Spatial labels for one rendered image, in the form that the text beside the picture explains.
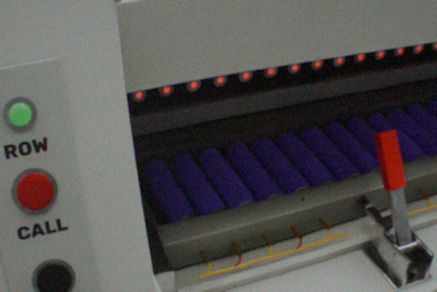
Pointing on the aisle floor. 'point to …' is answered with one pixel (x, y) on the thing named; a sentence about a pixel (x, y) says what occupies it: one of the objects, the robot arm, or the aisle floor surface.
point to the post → (90, 126)
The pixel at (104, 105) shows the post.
